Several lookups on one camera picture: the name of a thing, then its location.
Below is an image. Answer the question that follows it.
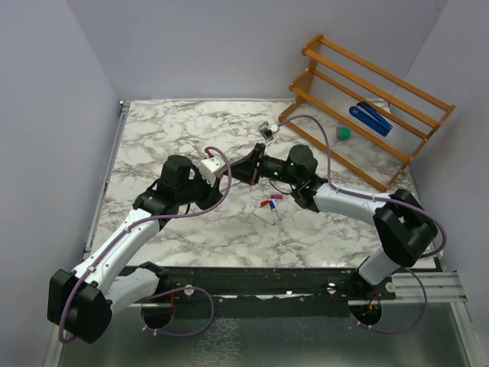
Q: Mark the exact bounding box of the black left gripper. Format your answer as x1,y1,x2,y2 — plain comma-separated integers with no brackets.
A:
176,165,224,209

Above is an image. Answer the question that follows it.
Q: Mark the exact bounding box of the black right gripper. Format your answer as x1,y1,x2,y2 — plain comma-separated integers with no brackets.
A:
223,148,299,190

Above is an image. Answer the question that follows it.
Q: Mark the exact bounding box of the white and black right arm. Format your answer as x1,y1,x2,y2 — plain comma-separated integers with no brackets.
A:
231,144,438,299

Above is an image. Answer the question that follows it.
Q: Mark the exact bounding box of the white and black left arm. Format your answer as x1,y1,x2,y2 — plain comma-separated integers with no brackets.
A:
47,151,231,343

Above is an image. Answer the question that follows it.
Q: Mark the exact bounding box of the white pen green end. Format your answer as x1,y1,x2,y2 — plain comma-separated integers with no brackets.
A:
220,180,242,193

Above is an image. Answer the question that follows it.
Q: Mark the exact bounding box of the white pen blue end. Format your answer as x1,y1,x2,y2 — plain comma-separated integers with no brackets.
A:
273,200,282,220

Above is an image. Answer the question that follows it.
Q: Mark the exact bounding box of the green cube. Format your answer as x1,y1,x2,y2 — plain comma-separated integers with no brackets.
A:
335,126,351,141

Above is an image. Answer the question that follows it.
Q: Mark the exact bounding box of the blue stapler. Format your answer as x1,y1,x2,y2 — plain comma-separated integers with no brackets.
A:
348,101,393,137

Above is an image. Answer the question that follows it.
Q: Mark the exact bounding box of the orange wooden rack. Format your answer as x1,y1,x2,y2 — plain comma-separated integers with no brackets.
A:
279,34,455,191

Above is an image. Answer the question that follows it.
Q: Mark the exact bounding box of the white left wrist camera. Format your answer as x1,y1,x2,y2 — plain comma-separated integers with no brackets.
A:
197,157,227,187

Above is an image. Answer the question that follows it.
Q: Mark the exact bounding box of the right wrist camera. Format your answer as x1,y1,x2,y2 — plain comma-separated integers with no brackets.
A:
258,122,280,143

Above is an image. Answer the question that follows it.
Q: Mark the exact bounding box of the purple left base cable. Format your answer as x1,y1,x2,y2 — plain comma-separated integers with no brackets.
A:
141,285,215,338

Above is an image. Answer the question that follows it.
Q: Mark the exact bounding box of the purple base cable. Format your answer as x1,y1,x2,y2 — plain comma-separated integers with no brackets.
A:
355,267,429,334
141,285,215,338

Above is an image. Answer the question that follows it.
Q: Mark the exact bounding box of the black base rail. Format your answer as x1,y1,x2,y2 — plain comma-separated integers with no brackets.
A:
143,263,395,319

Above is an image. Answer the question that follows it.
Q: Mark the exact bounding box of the aluminium table frame rail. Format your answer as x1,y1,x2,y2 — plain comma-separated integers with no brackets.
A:
82,101,131,259

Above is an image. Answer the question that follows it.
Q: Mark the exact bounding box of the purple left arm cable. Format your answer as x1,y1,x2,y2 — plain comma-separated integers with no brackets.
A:
57,147,233,344

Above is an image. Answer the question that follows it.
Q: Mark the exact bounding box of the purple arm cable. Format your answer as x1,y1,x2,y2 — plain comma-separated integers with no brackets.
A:
277,114,448,261
57,147,233,344

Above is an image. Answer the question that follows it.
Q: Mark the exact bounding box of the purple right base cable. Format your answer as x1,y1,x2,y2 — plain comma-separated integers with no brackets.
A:
355,267,429,334

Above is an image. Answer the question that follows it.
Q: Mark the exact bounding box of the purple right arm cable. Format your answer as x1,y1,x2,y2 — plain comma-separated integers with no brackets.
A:
277,114,448,261

